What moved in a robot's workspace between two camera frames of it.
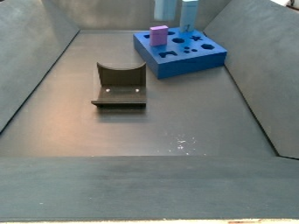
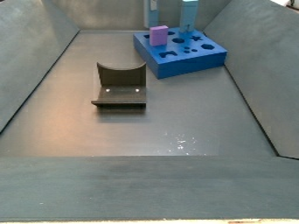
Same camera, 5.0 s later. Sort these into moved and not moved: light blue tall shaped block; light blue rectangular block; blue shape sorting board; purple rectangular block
Moved: light blue rectangular block
Not moved: light blue tall shaped block; purple rectangular block; blue shape sorting board
